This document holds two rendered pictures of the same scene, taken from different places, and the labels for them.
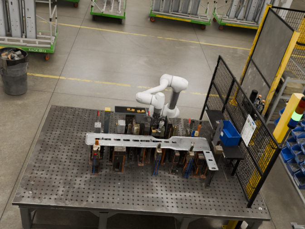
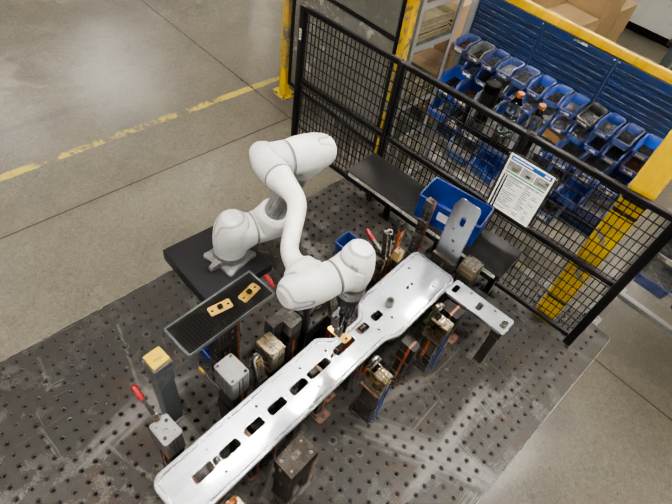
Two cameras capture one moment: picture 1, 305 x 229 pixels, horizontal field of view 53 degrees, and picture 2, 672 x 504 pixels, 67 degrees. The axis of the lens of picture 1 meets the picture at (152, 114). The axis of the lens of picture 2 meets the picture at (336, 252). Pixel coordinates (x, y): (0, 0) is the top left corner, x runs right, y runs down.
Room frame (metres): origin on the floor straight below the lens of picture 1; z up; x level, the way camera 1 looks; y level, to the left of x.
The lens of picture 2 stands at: (1.96, 0.64, 2.66)
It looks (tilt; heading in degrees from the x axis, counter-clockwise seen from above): 49 degrees down; 317
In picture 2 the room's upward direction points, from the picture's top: 11 degrees clockwise
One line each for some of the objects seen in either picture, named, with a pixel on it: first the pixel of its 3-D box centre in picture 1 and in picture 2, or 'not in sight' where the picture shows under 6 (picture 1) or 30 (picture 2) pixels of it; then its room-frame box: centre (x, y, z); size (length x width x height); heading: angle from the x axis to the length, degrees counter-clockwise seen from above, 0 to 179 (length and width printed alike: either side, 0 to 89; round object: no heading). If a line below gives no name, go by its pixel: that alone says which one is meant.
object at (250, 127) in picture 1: (248, 130); (520, 190); (2.73, -1.06, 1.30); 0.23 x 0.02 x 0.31; 13
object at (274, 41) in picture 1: (259, 75); (343, 13); (4.85, -1.66, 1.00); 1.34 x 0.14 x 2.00; 9
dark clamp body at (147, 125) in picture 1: (145, 136); (286, 342); (2.79, 0.03, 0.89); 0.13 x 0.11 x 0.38; 13
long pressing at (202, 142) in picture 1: (149, 141); (329, 361); (2.59, -0.02, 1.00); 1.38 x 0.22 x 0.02; 103
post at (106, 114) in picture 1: (106, 125); (165, 390); (2.82, 0.51, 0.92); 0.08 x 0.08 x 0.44; 13
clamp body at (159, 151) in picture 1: (156, 161); (371, 392); (2.45, -0.14, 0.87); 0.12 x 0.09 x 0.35; 13
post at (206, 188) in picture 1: (209, 177); (489, 343); (2.37, -0.73, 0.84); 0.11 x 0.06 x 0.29; 13
